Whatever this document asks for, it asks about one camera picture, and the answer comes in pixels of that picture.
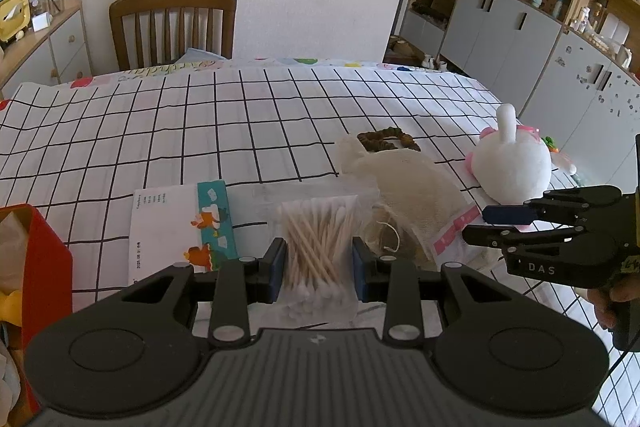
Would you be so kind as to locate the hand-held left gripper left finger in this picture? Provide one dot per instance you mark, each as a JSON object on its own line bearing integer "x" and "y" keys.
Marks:
{"x": 278, "y": 272}

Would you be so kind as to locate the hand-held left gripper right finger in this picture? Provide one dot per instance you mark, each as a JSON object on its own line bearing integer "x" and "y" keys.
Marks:
{"x": 361, "y": 269}

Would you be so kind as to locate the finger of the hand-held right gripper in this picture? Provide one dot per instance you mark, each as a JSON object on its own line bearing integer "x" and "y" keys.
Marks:
{"x": 500, "y": 238}
{"x": 505, "y": 214}

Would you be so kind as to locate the pink white packet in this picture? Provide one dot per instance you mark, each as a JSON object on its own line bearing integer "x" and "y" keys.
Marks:
{"x": 452, "y": 232}

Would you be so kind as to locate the bag of cotton swabs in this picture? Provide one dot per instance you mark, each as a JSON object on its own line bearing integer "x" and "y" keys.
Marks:
{"x": 320, "y": 242}

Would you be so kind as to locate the white plush rabbit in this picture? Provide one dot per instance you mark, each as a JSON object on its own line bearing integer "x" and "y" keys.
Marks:
{"x": 510, "y": 162}

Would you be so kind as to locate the cream mesh bag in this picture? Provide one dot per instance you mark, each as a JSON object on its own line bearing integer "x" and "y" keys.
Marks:
{"x": 405, "y": 187}

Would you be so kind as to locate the brown scrunchie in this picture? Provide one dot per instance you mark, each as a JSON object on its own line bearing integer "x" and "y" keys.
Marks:
{"x": 387, "y": 139}

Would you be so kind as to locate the red storage box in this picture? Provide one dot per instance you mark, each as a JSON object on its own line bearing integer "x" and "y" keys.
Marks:
{"x": 47, "y": 267}

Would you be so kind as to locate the yellow soft item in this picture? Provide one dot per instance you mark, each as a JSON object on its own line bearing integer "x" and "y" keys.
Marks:
{"x": 10, "y": 307}

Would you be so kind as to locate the person's right hand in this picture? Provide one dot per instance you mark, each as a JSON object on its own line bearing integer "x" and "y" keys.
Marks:
{"x": 606, "y": 302}

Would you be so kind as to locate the cartoon print tissue pack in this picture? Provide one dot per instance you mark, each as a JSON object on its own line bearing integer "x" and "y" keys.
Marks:
{"x": 170, "y": 227}

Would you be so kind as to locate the black grid white tablecloth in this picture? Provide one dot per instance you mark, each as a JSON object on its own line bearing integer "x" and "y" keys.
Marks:
{"x": 200, "y": 132}

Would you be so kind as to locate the white shoe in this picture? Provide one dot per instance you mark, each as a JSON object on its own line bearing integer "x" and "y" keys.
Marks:
{"x": 442, "y": 64}
{"x": 428, "y": 62}

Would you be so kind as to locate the blue chair cushion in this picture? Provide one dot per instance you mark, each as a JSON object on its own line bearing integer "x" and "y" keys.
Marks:
{"x": 200, "y": 56}

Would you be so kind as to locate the wooden chair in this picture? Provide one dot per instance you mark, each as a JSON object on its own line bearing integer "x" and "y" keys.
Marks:
{"x": 172, "y": 22}

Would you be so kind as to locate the wooden side cabinet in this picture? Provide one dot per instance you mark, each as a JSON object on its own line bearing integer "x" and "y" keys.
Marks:
{"x": 55, "y": 47}

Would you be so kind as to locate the small white box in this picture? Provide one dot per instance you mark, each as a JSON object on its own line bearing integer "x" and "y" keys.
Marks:
{"x": 41, "y": 22}

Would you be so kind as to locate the yellow toy box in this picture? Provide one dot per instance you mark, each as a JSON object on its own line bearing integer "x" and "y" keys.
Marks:
{"x": 12, "y": 19}

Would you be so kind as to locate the large wall cabinet unit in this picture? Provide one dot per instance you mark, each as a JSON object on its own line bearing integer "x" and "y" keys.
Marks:
{"x": 550, "y": 47}

